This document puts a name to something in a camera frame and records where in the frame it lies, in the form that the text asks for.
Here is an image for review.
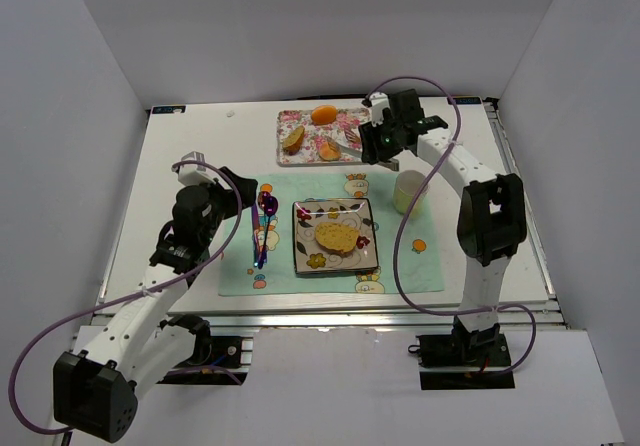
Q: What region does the orange round bun bottom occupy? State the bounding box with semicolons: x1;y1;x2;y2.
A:
317;139;342;162

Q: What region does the orange round bun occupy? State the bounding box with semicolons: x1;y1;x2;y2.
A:
310;105;338;126
317;139;342;162

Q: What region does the sliced bread piece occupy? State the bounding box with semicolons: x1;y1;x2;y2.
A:
281;126;305;155
314;222;360;254

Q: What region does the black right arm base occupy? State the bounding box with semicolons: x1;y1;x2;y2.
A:
407;334;515;391

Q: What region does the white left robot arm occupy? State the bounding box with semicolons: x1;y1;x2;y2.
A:
53;160;258;443

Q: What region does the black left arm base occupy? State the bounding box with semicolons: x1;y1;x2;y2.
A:
159;314;252;386

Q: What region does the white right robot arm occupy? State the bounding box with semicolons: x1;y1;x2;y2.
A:
359;89;527;367

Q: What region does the purple iridescent knife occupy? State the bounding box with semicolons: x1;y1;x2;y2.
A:
251;203;261;267

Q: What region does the purple iridescent spoon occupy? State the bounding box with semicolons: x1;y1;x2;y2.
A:
257;191;279;269

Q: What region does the pale yellow mug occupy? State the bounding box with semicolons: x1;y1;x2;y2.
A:
392;170;425;214

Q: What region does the orange round bun top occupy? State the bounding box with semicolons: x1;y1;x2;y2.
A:
310;105;338;126

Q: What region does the floral serving tray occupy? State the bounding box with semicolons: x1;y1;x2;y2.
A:
276;108;370;167

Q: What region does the blue label sticker right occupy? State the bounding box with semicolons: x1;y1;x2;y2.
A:
447;96;483;106

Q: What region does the blue label sticker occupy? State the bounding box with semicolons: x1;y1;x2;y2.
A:
151;105;186;115
447;96;483;106

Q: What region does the square floral ceramic plate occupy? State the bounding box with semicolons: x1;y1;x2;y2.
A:
292;197;379;276

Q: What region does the blue label sticker left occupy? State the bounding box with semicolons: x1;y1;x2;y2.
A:
151;105;186;115

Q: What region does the mint green cartoon placemat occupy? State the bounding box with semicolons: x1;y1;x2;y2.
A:
218;171;444;297

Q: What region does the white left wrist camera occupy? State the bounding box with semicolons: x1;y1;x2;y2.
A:
172;151;217;186

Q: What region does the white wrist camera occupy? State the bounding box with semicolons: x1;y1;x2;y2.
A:
362;92;390;127
172;151;217;186

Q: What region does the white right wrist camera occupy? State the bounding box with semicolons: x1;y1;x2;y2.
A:
362;92;390;127

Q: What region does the aluminium table edge rail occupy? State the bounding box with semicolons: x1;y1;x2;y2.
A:
483;97;567;329

